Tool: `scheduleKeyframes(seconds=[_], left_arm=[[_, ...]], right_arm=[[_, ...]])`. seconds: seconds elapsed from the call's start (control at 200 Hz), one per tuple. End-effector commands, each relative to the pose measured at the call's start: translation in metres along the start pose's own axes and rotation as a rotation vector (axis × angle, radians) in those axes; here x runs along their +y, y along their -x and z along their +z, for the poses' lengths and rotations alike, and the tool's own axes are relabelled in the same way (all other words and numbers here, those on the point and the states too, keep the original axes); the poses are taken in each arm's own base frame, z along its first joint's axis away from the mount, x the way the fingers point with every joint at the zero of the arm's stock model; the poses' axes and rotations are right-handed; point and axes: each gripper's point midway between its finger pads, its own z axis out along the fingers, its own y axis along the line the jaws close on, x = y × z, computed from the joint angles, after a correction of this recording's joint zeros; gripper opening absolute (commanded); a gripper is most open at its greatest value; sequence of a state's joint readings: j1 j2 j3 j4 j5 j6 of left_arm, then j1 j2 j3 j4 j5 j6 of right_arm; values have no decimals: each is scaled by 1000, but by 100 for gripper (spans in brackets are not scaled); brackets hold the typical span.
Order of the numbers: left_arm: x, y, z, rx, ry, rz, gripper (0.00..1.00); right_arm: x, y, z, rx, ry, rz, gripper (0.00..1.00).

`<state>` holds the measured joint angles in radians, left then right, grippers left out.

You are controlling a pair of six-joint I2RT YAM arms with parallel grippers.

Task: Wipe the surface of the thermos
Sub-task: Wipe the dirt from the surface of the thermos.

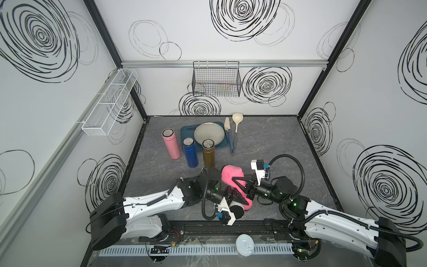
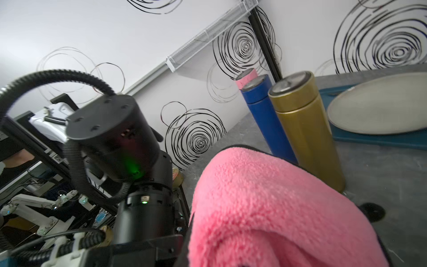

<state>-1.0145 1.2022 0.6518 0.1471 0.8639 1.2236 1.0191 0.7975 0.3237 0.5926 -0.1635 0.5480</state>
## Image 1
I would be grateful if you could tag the white thermos black lid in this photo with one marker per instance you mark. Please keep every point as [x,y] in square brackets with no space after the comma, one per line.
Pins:
[237,210]

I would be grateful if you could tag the teal plastic tray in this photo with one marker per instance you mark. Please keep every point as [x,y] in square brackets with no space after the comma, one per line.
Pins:
[188,131]

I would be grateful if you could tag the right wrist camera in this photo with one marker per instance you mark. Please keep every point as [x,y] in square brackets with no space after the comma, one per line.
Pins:
[262,170]

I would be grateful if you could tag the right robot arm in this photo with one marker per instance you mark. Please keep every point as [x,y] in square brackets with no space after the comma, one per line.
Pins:
[379,239]

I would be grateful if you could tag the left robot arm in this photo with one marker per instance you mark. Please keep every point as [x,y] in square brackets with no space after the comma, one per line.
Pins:
[119,218]

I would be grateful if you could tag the pink microfiber cloth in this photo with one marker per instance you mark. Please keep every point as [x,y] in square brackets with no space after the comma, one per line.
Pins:
[230,171]

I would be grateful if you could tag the aluminium wall rail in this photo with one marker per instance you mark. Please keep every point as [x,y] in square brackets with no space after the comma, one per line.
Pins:
[222,63]

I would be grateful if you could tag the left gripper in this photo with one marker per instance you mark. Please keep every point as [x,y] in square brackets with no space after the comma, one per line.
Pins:
[233,193]

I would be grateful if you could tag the blue thermos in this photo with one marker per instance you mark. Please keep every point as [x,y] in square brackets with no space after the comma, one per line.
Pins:
[189,149]

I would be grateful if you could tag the black wire basket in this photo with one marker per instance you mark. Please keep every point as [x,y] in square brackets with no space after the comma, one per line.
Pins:
[216,82]

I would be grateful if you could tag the gold thermos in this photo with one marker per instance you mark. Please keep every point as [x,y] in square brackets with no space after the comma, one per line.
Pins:
[208,146]

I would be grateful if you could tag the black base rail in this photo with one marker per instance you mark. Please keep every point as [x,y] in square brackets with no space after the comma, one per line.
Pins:
[271,227]

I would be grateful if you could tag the grey round plate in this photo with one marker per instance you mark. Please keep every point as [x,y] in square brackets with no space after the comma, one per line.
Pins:
[209,130]

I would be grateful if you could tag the white slotted cable duct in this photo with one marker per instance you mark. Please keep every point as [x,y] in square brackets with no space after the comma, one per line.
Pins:
[193,250]

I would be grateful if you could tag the cream ladle grey handle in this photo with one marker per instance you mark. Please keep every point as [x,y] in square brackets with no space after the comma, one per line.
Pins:
[237,119]

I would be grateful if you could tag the white round cap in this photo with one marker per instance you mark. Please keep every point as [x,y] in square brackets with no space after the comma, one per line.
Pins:
[245,245]

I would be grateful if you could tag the pink thermos steel lid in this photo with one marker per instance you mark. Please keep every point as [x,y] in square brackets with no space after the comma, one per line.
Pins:
[171,143]

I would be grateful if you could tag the white wire rack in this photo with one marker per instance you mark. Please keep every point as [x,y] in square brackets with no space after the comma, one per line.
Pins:
[112,100]

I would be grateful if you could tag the cream spatula blue handle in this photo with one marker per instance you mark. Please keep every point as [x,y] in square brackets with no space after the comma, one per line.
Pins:
[227,128]

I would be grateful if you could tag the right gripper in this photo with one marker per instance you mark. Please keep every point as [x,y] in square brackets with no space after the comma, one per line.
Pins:
[247,187]

